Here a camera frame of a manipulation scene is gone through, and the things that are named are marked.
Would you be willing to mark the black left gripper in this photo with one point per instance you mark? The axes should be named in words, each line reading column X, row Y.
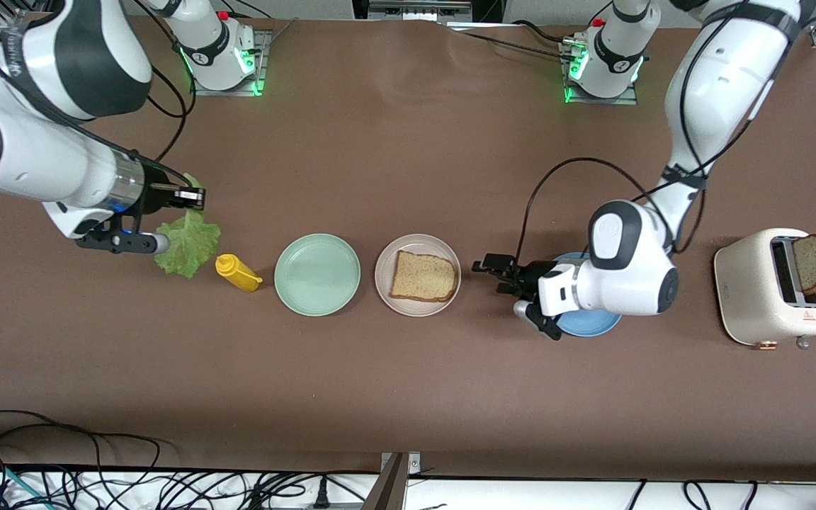
column 534, row 274

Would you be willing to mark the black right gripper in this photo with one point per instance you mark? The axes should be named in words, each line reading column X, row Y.
column 156, row 197

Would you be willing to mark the green lettuce leaf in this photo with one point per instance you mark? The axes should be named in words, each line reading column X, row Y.
column 185, row 248

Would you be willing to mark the yellow mustard squeeze bottle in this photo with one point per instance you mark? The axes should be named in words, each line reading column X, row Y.
column 234, row 271

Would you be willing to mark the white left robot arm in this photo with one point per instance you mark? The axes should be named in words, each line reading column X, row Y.
column 727, row 71

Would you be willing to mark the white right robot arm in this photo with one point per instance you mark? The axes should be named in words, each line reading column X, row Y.
column 25, row 156

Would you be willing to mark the blue plate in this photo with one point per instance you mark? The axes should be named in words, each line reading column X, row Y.
column 592, row 324

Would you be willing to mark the beige plate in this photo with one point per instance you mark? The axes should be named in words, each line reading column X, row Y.
column 382, row 276

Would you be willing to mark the light green plate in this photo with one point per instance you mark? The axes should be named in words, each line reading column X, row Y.
column 317, row 275

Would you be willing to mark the cream white toaster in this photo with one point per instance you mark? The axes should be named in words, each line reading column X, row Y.
column 748, row 297

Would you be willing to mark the grey electronics box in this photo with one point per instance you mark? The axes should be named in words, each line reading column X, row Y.
column 418, row 8

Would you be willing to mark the black power plug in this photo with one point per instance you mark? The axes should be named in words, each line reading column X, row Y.
column 321, row 499

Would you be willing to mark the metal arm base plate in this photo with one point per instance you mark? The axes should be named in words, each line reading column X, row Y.
column 603, row 100
column 227, row 92

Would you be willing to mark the grey metal camera post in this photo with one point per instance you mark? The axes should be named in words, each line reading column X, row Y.
column 392, row 489

